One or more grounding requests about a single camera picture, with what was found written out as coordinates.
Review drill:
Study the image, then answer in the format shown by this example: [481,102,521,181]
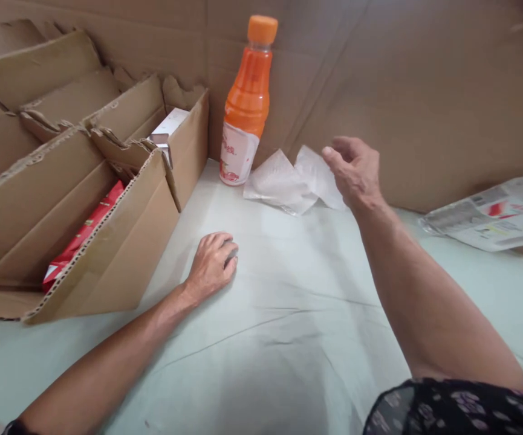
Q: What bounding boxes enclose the torn cardboard box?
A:
[0,28,106,114]
[18,66,128,142]

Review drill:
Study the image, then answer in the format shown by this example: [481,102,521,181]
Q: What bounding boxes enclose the person's right thumb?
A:
[322,146,342,176]

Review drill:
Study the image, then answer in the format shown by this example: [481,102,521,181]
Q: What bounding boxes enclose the pale white table cover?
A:
[0,157,523,435]

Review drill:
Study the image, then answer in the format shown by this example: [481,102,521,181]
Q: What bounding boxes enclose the person's left fingers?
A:
[203,231,240,251]

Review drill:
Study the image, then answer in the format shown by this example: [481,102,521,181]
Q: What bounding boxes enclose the person's right hand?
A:
[322,135,382,212]

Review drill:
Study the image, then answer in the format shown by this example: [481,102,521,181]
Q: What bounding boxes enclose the white silver carton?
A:
[145,107,190,169]

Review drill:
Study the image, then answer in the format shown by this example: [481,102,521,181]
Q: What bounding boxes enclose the narrow open cardboard box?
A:
[81,74,211,213]

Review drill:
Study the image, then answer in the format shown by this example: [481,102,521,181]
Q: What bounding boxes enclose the white crumpled paper sheet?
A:
[293,144,349,212]
[242,149,318,217]

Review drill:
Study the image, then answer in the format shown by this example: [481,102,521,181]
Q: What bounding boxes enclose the person's left hand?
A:
[183,231,240,300]

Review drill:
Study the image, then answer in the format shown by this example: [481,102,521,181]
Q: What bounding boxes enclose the orange juice bottle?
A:
[218,14,279,187]

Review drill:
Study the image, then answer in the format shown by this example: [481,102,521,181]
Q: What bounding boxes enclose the large open cardboard box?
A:
[0,127,183,326]

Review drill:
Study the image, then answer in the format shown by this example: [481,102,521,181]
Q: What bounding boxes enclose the folded newspaper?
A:
[417,173,523,253]

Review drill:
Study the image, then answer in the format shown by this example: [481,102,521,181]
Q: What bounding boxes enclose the person's right index finger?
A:
[332,135,363,158]

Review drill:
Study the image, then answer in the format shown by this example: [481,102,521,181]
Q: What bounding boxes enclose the red printed packet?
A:
[41,179,127,294]

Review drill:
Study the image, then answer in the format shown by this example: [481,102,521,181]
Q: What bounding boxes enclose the person's body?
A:
[362,377,523,435]

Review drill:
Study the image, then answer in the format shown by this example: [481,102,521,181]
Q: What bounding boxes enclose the large cardboard sheet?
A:
[0,0,523,214]

